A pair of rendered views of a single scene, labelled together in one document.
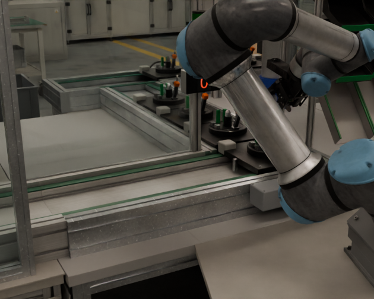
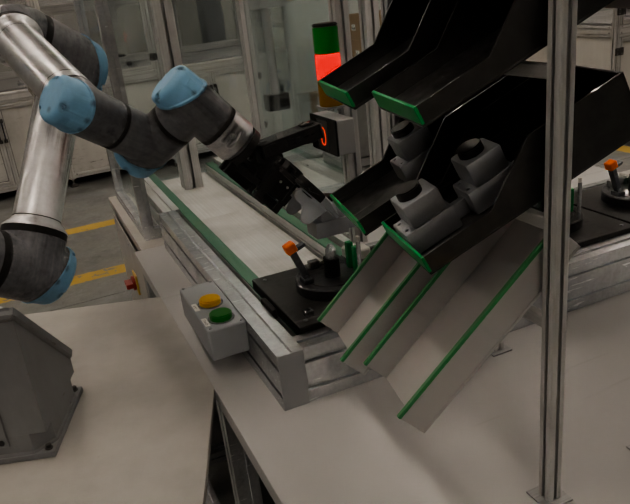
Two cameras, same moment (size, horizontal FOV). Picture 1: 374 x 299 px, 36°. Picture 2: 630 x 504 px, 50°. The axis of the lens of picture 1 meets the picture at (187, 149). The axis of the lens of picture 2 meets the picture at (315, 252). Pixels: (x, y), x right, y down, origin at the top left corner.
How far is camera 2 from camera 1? 2.32 m
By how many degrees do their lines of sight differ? 88
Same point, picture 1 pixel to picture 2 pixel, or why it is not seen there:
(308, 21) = (4, 47)
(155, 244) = (171, 277)
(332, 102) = (410, 263)
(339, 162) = not seen: outside the picture
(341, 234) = (128, 394)
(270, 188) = (188, 292)
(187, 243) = (164, 292)
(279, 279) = not seen: hidden behind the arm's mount
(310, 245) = (113, 366)
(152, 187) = (272, 245)
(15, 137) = not seen: hidden behind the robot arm
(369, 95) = (482, 303)
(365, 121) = (378, 332)
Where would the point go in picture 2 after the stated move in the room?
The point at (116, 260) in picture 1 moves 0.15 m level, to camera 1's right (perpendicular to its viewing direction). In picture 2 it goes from (149, 265) to (131, 290)
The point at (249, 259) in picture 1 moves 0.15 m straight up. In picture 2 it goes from (107, 326) to (91, 262)
